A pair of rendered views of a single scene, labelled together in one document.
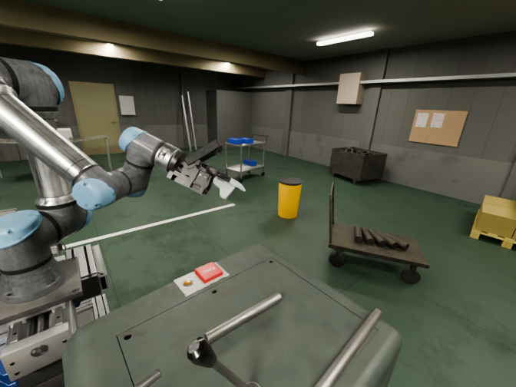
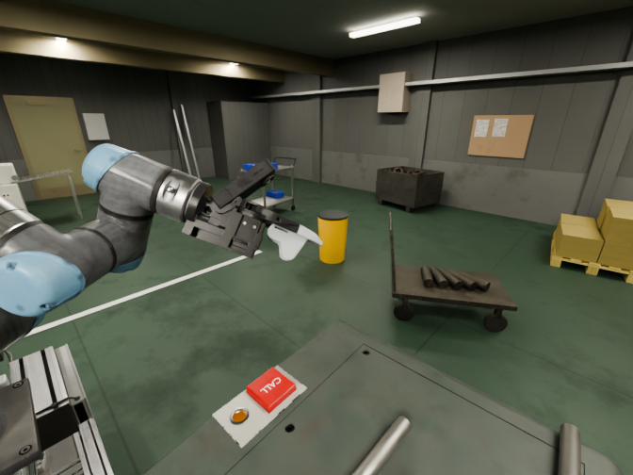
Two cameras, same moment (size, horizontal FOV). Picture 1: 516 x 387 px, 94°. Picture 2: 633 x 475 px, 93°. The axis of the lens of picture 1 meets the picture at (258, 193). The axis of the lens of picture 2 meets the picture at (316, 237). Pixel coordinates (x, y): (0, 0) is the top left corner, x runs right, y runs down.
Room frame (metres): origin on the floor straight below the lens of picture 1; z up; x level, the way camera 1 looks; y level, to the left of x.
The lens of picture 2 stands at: (0.18, 0.10, 1.68)
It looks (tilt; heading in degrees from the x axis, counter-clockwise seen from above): 21 degrees down; 353
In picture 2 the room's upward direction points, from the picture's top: straight up
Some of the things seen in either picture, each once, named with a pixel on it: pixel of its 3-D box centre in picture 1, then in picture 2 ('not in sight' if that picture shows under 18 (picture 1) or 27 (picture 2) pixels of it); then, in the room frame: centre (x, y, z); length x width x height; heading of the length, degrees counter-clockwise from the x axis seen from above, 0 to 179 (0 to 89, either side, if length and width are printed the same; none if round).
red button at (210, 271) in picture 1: (209, 272); (271, 389); (0.57, 0.13, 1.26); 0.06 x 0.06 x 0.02; 42
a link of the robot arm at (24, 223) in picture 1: (21, 237); not in sight; (0.60, 0.68, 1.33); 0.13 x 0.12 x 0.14; 172
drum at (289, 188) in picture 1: (289, 197); (332, 237); (3.68, -0.51, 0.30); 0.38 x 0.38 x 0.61
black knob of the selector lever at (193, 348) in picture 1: (201, 353); not in sight; (0.24, 0.07, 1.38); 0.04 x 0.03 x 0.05; 132
